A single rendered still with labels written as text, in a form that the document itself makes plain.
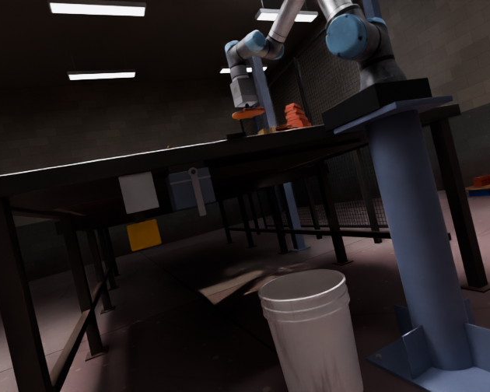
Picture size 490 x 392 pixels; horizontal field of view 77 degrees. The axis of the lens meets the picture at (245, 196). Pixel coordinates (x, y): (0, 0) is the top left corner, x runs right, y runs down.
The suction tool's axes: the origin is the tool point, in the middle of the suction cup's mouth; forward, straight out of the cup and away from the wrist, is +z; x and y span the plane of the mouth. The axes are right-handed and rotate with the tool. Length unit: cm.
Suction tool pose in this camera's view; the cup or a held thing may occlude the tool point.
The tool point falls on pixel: (249, 114)
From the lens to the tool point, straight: 138.8
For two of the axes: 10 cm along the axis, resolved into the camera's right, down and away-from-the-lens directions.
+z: 2.3, 9.7, -0.1
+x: 5.4, -1.3, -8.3
